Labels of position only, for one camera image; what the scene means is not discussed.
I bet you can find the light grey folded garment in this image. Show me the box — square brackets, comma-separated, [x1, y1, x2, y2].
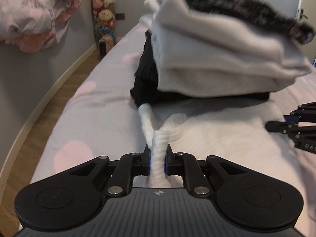
[143, 0, 313, 77]

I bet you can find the plush toy column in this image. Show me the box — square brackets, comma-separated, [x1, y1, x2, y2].
[92, 0, 116, 43]

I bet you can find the crumpled pink grey duvet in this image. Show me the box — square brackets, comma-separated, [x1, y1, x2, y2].
[1, 0, 83, 53]

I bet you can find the black floral folded garment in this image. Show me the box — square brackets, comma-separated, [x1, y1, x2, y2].
[185, 0, 315, 45]

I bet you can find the grey folded sweater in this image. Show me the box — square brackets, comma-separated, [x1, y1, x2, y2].
[151, 27, 296, 98]

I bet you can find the white textured garment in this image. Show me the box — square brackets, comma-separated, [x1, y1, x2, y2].
[138, 101, 305, 195]

